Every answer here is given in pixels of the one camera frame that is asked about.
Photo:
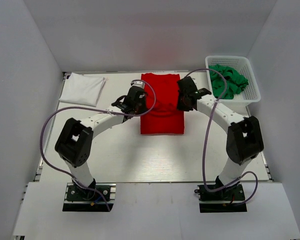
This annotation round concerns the white plastic basket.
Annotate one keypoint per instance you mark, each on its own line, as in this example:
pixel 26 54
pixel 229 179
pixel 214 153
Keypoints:
pixel 251 94

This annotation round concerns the green t shirt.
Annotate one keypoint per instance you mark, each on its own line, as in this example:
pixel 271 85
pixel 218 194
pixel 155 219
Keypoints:
pixel 236 83

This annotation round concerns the red t shirt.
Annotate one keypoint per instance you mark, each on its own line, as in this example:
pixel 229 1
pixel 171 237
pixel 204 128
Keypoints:
pixel 162 94

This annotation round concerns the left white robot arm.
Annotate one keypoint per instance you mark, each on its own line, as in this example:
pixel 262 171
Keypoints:
pixel 75 140

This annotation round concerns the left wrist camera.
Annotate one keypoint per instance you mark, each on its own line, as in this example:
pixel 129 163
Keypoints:
pixel 138 83

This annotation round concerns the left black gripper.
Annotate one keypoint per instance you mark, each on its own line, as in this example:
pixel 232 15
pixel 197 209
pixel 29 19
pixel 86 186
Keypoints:
pixel 144 100

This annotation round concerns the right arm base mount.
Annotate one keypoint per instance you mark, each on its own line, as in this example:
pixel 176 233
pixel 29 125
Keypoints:
pixel 224 201

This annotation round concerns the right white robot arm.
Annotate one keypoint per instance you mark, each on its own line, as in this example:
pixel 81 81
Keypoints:
pixel 243 141

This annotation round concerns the folded white t shirt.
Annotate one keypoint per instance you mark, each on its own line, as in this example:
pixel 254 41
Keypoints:
pixel 82 89

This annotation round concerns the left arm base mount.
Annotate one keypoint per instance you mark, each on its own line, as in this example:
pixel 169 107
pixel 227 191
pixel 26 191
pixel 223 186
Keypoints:
pixel 83 200

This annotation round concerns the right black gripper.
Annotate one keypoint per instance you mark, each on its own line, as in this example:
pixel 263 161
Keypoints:
pixel 181 107

